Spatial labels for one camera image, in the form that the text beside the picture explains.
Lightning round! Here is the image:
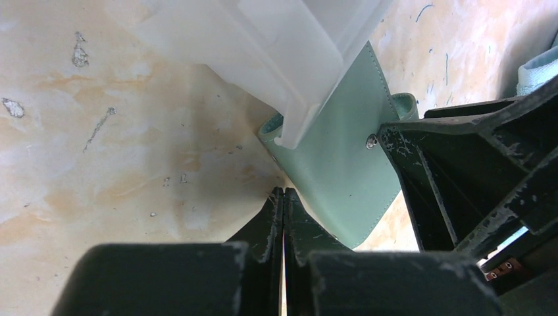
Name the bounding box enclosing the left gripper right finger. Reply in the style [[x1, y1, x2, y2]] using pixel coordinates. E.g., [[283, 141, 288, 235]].
[[283, 188, 503, 315]]

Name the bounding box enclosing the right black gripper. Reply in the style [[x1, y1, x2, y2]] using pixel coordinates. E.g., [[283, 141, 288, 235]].
[[378, 78, 557, 315]]

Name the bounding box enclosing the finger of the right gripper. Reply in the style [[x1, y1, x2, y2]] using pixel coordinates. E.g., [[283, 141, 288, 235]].
[[424, 96, 523, 119]]

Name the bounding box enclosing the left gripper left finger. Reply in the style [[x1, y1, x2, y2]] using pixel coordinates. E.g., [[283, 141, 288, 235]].
[[53, 188, 284, 315]]

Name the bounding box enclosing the translucent white plastic bin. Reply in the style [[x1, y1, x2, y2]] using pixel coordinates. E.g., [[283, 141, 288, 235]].
[[132, 0, 390, 149]]

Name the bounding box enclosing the light blue towel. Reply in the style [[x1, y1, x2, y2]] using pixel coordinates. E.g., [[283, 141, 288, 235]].
[[516, 36, 557, 96]]

